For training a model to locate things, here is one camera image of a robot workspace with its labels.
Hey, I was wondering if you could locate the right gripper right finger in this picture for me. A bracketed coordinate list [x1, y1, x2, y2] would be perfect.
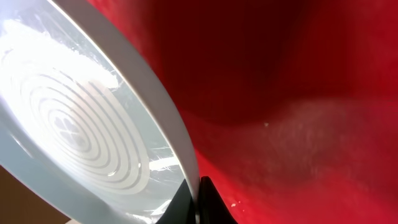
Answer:
[198, 176, 238, 224]

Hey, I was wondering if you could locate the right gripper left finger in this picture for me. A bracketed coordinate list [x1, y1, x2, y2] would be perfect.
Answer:
[156, 180, 196, 224]

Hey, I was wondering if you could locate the large light blue plate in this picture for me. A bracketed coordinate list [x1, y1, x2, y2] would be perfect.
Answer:
[1, 0, 200, 223]

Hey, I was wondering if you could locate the red plastic tray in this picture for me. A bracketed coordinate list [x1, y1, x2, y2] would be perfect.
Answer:
[93, 0, 397, 223]

